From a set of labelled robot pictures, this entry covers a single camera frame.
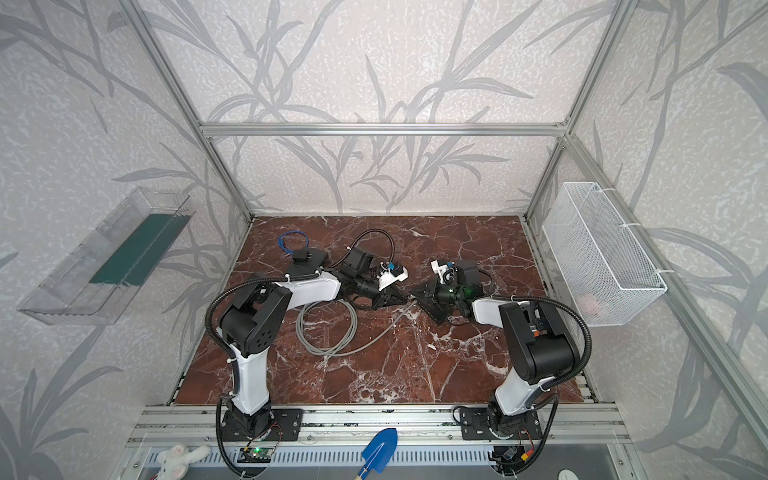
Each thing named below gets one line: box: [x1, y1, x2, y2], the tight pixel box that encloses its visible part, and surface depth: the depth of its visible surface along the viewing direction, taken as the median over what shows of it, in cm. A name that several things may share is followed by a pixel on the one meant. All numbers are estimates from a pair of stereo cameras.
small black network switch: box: [409, 278, 453, 323], surface depth 85 cm
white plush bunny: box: [157, 445, 211, 480], surface depth 68 cm
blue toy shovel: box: [354, 428, 399, 480], surface depth 72 cm
